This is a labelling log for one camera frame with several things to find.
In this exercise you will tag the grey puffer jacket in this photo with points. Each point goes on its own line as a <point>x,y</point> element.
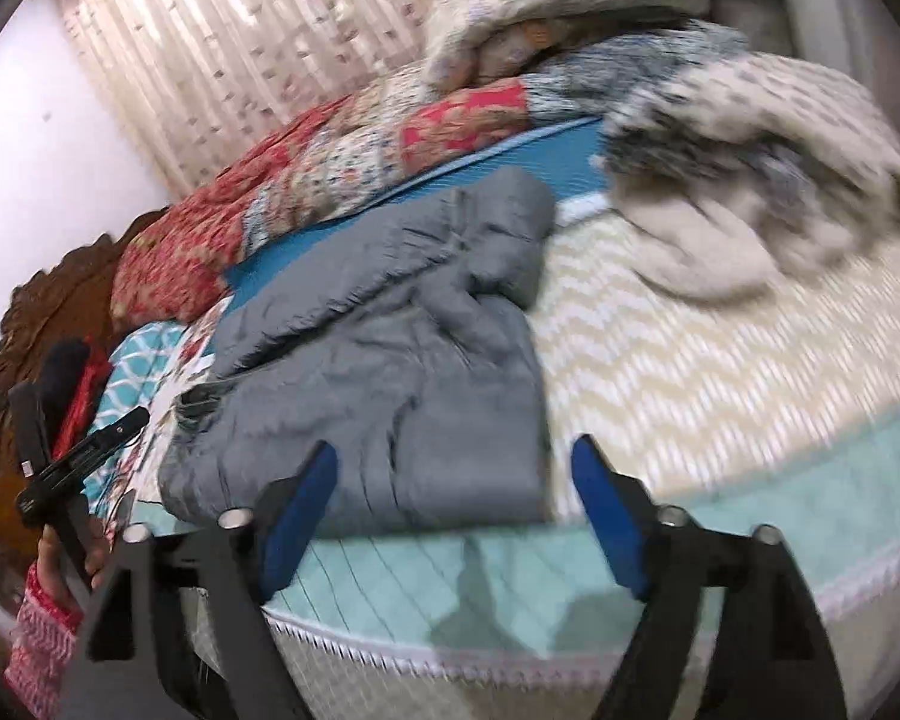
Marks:
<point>390,375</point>

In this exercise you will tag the black and red cloth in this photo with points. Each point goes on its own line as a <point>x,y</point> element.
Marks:
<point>71,390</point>

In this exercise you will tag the cream spotted fleece blanket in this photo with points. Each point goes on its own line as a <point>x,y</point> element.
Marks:
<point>750,180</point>

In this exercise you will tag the person's left hand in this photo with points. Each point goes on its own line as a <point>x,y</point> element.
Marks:
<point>52,562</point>

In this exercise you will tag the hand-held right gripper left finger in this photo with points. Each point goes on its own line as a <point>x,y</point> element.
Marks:
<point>300,510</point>

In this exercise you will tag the cream printed comforter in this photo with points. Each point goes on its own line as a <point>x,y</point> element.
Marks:
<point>555,7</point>

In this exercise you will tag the carved wooden headboard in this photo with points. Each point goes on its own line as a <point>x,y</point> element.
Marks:
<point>37,330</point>

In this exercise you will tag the patchwork patterned bedspread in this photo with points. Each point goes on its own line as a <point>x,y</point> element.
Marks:
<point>682,405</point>

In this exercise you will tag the blue dotted mat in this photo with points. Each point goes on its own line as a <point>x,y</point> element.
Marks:
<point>450,180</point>

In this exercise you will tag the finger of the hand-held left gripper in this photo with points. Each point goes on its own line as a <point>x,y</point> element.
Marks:
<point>101,439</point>
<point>30,427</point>

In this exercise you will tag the pale floral curtain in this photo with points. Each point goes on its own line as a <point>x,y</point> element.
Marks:
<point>240,37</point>

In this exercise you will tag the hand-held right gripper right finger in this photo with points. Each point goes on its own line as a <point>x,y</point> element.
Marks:
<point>607,510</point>

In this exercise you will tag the teal white patterned pillow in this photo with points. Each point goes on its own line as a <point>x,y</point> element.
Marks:
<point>131,367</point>

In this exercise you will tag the red floral patchwork quilt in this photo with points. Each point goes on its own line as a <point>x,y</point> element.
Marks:
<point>330,165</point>

